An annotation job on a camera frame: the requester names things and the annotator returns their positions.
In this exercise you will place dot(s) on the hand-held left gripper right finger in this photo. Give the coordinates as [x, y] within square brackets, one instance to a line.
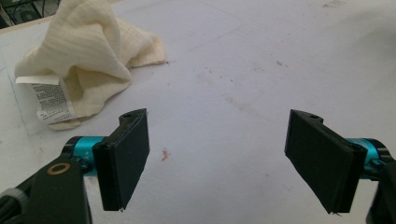
[323, 158]

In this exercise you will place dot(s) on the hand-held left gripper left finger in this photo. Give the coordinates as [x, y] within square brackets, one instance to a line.
[124, 155]

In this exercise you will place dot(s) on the cream cotton cloth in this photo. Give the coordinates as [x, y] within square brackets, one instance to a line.
[87, 40]

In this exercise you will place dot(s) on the white foam table mat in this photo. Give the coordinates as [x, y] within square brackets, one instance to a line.
[249, 77]

